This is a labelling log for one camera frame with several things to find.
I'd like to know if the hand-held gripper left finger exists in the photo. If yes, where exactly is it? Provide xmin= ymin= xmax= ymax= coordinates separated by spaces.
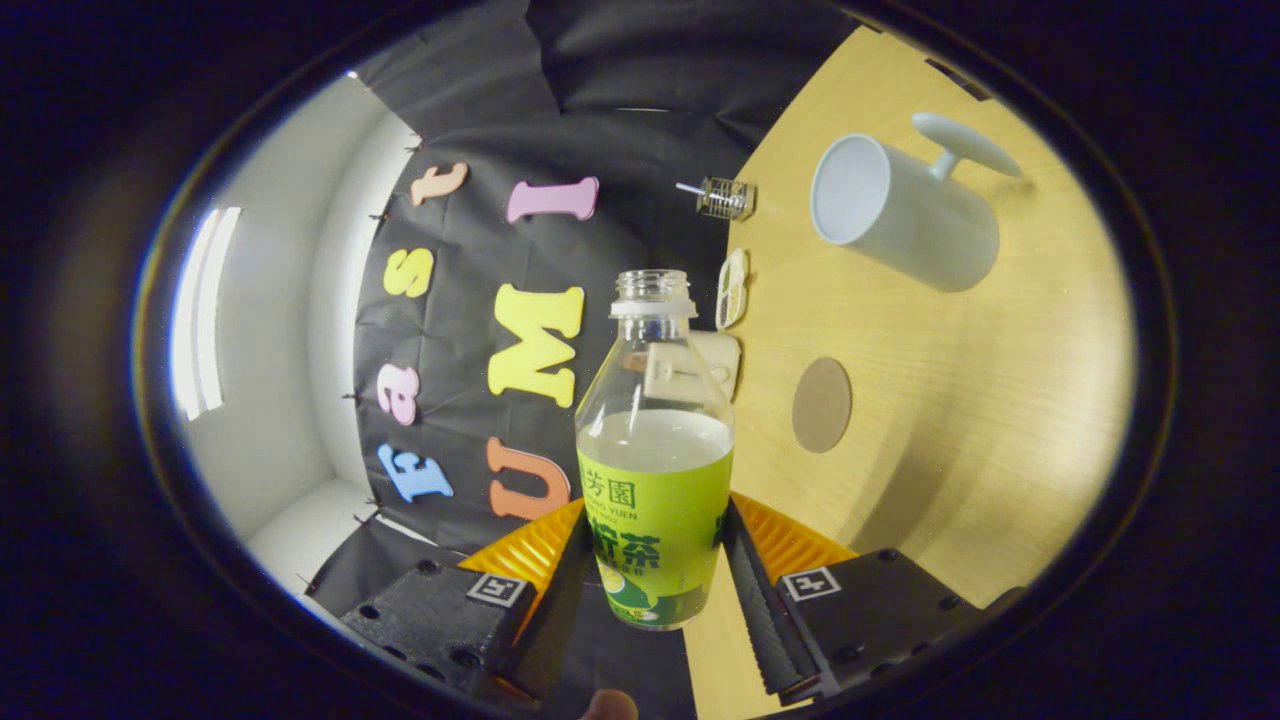
xmin=340 ymin=498 xmax=601 ymax=711

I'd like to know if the black backdrop cloth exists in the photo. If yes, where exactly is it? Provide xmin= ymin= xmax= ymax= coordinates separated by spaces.
xmin=300 ymin=0 xmax=866 ymax=720

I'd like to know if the green label juice bottle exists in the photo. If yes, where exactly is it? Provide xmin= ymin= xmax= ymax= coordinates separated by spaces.
xmin=575 ymin=269 xmax=736 ymax=631

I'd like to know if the white divided snack tray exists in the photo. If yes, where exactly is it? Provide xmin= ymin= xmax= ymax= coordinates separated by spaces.
xmin=716 ymin=248 xmax=749 ymax=331

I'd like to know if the round brown coaster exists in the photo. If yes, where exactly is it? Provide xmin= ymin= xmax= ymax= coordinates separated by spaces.
xmin=792 ymin=357 xmax=853 ymax=454

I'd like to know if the long ceiling light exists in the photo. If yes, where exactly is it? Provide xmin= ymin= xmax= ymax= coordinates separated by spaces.
xmin=170 ymin=207 xmax=243 ymax=421

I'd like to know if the pale grey cup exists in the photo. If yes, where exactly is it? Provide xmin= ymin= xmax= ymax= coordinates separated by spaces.
xmin=810 ymin=112 xmax=1023 ymax=293

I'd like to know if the white toaster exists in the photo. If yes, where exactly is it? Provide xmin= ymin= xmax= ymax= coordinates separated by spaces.
xmin=645 ymin=330 xmax=743 ymax=401

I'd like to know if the wooden table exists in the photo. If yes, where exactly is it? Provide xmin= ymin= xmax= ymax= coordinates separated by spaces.
xmin=685 ymin=25 xmax=1136 ymax=720

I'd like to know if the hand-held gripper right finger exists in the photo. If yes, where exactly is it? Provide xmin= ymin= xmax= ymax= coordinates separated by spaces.
xmin=722 ymin=492 xmax=1026 ymax=706

